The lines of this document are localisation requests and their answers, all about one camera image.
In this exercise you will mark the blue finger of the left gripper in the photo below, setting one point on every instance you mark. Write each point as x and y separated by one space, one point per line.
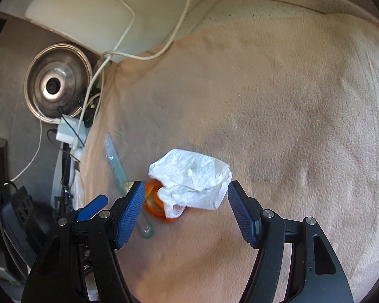
91 209

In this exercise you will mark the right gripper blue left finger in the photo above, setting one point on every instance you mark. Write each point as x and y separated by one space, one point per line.
126 213

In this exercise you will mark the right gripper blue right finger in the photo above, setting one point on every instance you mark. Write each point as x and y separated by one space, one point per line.
247 211

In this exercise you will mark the orange peel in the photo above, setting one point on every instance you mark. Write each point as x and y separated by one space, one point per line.
152 204

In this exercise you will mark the white tissue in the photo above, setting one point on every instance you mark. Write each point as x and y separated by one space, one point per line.
190 180

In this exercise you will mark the white power strip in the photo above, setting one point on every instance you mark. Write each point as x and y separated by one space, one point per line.
69 133

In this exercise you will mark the beige towel mat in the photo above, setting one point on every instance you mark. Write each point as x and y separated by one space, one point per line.
291 104

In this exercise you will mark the steel pot lid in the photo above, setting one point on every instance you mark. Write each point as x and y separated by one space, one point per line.
55 80

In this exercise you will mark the white cutting board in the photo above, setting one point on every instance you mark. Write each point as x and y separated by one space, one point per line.
130 26

